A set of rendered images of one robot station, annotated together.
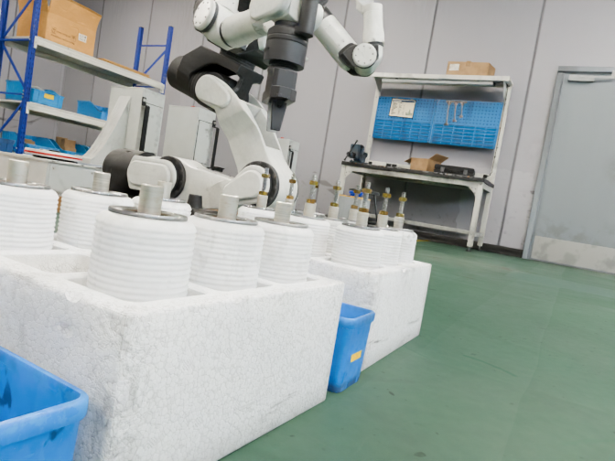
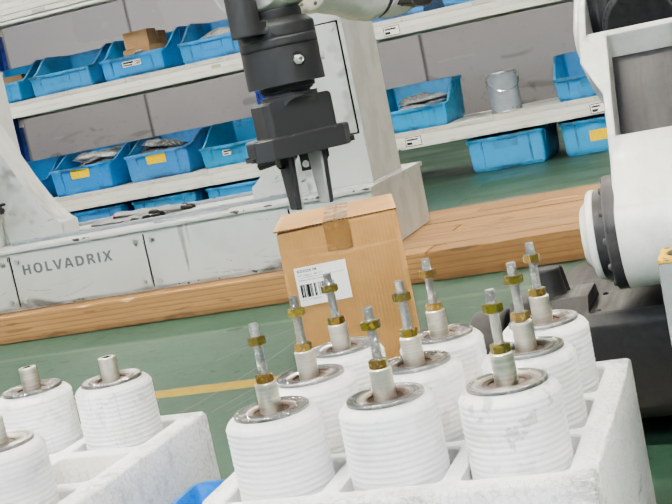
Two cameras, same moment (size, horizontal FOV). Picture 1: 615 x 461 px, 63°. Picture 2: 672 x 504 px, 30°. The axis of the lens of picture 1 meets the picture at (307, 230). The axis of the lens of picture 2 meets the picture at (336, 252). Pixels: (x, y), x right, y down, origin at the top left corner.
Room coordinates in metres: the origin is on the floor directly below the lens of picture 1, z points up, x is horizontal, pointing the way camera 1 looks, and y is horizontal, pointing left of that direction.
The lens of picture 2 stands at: (0.89, -1.30, 0.55)
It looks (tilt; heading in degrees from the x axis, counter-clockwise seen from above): 8 degrees down; 82
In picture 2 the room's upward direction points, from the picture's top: 12 degrees counter-clockwise
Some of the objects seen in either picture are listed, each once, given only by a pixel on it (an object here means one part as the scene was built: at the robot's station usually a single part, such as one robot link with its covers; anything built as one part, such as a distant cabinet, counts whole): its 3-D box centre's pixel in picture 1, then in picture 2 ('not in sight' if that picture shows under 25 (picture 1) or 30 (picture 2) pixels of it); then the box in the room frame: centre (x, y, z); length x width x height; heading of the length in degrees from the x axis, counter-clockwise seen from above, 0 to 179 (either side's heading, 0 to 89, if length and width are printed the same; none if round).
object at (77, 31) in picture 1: (57, 26); not in sight; (5.63, 3.09, 1.70); 0.72 x 0.58 x 0.50; 156
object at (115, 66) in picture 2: not in sight; (150, 53); (1.12, 5.41, 0.89); 0.50 x 0.38 x 0.21; 63
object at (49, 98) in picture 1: (34, 95); not in sight; (5.46, 3.15, 0.89); 0.50 x 0.38 x 0.21; 63
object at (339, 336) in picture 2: (262, 202); (339, 337); (1.08, 0.11, 0.26); 0.02 x 0.02 x 0.03
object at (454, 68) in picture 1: (470, 71); not in sight; (5.75, -1.52, 1.96); 0.46 x 0.28 x 0.16; 58
